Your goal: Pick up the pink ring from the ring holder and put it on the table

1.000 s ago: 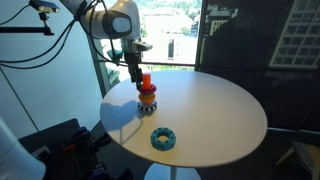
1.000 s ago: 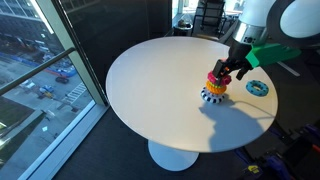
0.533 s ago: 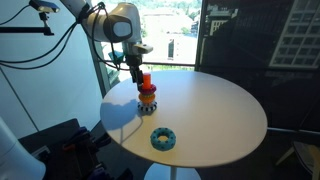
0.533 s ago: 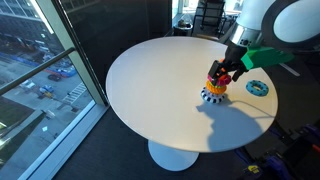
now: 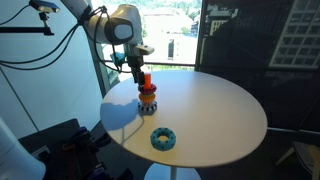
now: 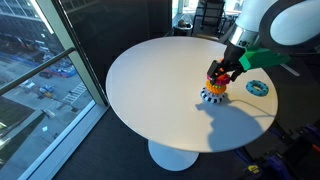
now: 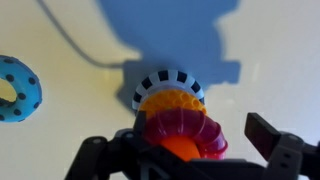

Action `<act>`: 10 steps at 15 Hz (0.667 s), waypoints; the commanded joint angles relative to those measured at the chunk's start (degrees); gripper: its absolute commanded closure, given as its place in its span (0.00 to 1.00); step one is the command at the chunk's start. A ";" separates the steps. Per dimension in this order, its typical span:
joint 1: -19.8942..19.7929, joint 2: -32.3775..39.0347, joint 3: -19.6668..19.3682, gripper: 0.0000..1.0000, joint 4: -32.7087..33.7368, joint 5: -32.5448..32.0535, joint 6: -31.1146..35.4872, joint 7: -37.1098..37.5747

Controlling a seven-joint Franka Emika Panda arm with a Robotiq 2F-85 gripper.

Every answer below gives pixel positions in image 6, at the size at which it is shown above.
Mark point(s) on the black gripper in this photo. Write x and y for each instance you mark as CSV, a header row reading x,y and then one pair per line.
x,y
234,56

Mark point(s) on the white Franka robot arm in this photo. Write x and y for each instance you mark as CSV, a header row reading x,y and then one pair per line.
x,y
266,16

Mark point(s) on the black background cart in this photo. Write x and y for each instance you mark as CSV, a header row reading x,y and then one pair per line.
x,y
211,15

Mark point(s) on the metal window railing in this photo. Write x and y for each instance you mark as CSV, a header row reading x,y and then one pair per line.
x,y
36,68

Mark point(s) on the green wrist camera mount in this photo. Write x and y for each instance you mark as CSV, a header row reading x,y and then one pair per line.
x,y
261,57

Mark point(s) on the white table pedestal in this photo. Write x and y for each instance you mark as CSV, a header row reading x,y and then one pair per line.
x,y
173,156

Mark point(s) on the window frame post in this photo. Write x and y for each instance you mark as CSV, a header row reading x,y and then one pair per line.
x,y
71,50

